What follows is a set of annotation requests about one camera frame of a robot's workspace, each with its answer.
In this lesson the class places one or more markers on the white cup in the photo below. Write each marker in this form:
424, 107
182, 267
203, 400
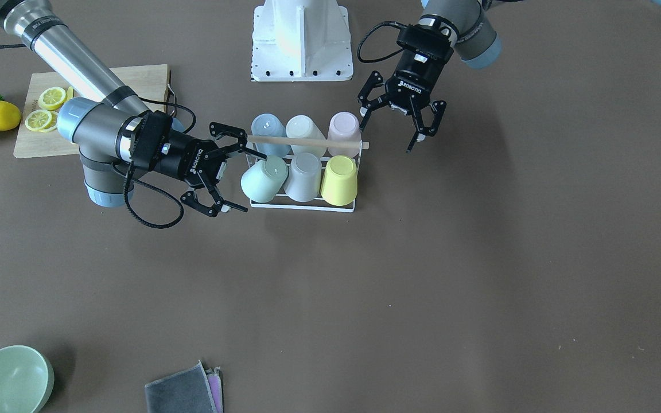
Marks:
303, 127

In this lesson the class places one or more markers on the white wire cup holder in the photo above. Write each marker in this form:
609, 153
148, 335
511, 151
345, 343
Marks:
281, 200

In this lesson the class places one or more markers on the pink cup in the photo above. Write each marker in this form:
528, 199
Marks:
344, 127

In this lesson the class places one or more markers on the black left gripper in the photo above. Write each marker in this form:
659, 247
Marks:
412, 82

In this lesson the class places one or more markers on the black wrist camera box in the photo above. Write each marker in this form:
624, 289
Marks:
149, 139
427, 42

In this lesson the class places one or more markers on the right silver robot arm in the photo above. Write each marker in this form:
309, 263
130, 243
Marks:
118, 136

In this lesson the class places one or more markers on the mint green cup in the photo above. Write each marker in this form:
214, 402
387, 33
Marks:
262, 182

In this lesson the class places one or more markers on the grey folded cloth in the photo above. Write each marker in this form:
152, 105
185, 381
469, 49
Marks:
192, 390

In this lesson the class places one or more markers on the wooden cutting board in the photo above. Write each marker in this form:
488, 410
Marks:
148, 81

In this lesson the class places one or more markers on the yellow cup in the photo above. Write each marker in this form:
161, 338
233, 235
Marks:
339, 183

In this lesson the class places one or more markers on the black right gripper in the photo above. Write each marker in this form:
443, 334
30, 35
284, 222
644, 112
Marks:
186, 156

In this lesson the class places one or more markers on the light blue cup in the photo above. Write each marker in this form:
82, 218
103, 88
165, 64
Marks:
268, 125

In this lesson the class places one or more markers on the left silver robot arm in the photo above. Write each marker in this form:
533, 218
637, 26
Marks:
444, 28

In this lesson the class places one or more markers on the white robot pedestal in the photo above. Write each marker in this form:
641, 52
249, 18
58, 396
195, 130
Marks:
296, 41

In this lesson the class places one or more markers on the grey cup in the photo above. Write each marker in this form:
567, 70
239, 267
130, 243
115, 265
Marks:
304, 178

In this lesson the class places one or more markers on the mint green bowl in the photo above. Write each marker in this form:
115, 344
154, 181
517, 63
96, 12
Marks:
26, 379

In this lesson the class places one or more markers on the lemon slice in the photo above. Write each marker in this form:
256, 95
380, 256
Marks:
52, 98
40, 121

